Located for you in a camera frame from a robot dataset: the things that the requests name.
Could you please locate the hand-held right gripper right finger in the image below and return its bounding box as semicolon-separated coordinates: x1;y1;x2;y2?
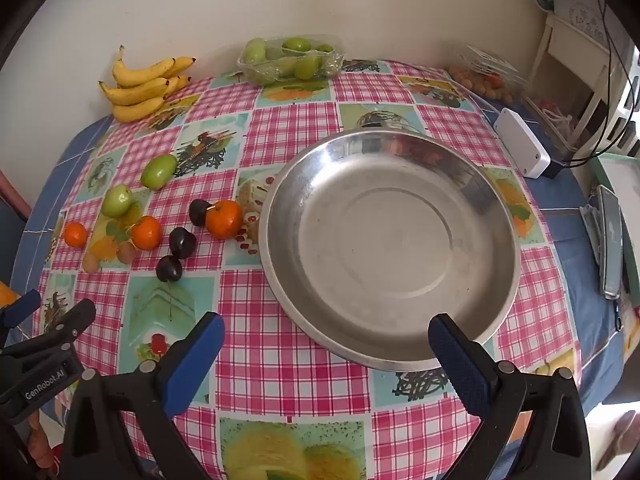
427;312;593;480

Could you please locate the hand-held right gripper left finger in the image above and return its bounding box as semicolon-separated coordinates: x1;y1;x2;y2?
59;311;226;480

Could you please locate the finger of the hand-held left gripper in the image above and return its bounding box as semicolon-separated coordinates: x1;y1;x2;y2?
0;289;42;333
0;299;97;366

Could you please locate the small orange mandarin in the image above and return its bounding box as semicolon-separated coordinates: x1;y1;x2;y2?
63;222;89;248

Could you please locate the dark purple plum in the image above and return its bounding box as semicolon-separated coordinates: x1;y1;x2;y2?
188;199;211;227
168;227;197;259
155;255;184;283

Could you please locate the medium orange mandarin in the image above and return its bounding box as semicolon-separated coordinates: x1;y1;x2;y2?
131;215;163;251

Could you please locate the round green jujube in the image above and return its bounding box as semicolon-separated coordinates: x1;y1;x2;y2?
101;184;135;219

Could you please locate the large orange mandarin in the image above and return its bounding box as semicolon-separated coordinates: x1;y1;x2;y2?
206;200;244;240

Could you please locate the round metal bowl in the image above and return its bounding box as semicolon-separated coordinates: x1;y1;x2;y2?
258;129;522;372

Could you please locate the oval green jujube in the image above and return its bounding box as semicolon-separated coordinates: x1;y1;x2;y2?
140;154;179;191

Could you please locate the pink checkered printed tablecloth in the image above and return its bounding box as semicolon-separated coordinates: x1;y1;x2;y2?
37;59;583;480

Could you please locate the pink foam strip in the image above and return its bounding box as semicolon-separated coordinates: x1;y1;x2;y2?
0;170;32;223

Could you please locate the grey-blue folded pouch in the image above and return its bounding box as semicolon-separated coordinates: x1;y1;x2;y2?
580;202;606;263

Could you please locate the grey slim case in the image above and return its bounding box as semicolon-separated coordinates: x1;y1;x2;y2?
599;185;625;301

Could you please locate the white plastic box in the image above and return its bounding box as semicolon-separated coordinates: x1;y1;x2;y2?
493;107;552;179

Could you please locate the yellow banana bunch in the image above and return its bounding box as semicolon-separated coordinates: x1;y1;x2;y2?
98;46;197;123

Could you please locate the white green-edged book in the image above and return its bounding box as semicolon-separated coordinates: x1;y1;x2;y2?
589;152;640;311

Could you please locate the clear plastic bag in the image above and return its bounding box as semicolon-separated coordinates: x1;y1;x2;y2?
520;87;581;153

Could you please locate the heap of tan longans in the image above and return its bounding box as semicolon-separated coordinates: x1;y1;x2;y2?
448;65;516;104

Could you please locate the clear plastic fruit tray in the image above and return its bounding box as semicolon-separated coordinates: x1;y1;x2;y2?
236;34;345;86

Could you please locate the clear plastic clamshell box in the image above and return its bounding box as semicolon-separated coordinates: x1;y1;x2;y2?
452;44;528;103

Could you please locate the white power strip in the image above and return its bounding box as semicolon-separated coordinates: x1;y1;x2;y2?
612;50;640;153

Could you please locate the pile of packed green jujubes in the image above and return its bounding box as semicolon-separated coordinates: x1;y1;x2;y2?
243;36;335;83

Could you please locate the white wooden stand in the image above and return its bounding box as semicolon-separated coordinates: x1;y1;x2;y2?
527;12;640;153

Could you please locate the grey printed album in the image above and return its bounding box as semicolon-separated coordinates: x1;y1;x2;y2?
555;0;631;43

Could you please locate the black cable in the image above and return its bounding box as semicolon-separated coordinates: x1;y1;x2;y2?
560;0;640;168

